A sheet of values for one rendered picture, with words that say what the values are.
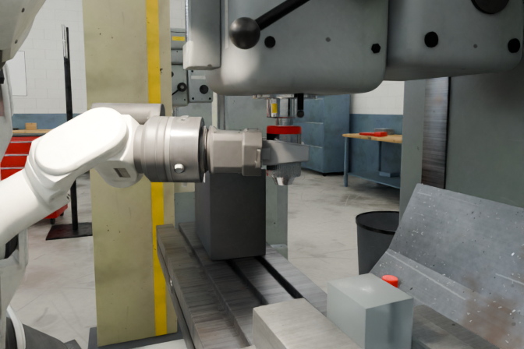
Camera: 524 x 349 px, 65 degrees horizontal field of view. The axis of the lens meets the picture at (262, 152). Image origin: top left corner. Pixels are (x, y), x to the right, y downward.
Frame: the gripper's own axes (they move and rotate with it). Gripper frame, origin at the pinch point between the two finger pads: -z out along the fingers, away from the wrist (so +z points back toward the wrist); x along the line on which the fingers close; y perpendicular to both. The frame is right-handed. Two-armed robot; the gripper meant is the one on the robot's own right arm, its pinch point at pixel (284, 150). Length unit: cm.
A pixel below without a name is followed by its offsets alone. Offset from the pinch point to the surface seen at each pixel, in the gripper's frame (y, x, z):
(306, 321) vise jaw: 14.4, -18.0, -0.9
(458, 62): -11.5, -5.1, -20.4
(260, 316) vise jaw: 14.5, -16.9, 3.3
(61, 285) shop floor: 126, 237, 142
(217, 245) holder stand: 22.4, 26.5, 11.2
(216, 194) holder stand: 11.7, 26.5, 11.3
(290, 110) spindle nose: -5.5, -2.3, -0.5
